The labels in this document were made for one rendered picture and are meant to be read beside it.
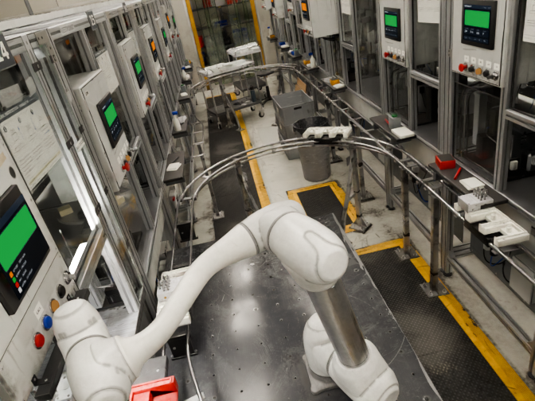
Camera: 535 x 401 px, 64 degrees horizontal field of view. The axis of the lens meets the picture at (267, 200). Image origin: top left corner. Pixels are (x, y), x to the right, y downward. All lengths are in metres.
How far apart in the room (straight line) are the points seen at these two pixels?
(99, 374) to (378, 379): 0.86
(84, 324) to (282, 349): 1.02
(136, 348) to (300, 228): 0.46
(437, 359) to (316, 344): 1.25
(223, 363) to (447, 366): 1.32
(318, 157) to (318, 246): 3.49
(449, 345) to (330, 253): 1.86
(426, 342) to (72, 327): 2.14
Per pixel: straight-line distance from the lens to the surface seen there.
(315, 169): 4.53
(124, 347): 0.99
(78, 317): 1.07
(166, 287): 1.95
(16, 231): 1.12
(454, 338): 2.83
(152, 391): 1.57
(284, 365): 1.84
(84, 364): 0.99
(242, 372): 1.86
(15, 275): 1.08
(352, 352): 1.37
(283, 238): 1.07
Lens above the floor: 2.07
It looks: 28 degrees down
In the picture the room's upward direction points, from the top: 12 degrees counter-clockwise
